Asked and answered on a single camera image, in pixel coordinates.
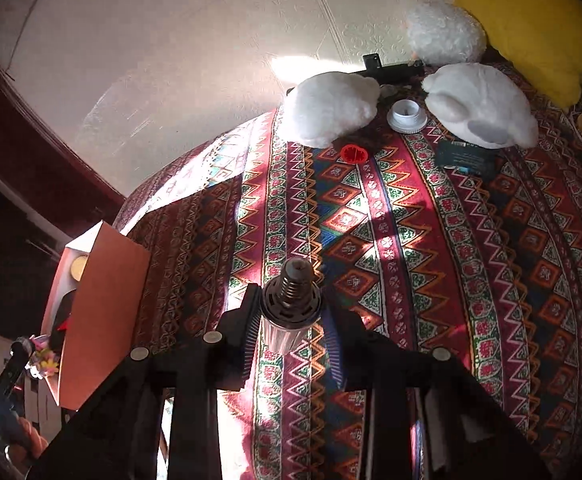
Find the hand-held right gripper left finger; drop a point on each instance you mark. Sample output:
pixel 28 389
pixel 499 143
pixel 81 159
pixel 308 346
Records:
pixel 251 330

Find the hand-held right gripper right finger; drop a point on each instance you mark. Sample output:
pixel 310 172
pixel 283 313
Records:
pixel 333 345

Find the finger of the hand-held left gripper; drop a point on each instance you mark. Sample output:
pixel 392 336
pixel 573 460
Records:
pixel 13 365

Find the small artificial flower bouquet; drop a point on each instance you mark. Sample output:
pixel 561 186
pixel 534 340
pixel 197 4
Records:
pixel 46 357

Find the ribbed LED light bulb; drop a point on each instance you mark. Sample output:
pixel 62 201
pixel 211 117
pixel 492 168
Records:
pixel 291 305

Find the orange cardboard box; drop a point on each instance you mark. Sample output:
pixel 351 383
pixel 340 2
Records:
pixel 106 310

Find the person's left hand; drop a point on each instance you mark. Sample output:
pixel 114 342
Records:
pixel 26 437

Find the red patterned blanket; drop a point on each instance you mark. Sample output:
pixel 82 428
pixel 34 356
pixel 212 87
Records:
pixel 421 260

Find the red plastic cap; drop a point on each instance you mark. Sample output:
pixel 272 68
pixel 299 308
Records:
pixel 353 155

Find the dark packet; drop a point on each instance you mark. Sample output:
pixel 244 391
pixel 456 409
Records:
pixel 463 160

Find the white plush toy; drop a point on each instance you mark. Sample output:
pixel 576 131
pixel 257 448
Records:
pixel 481 105
pixel 328 107
pixel 446 32

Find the yellow pillow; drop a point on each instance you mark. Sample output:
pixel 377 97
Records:
pixel 531 20

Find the dark wooden door frame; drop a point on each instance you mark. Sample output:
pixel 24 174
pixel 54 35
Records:
pixel 36 130

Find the black bracket bar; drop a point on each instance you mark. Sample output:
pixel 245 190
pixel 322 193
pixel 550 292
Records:
pixel 391 72

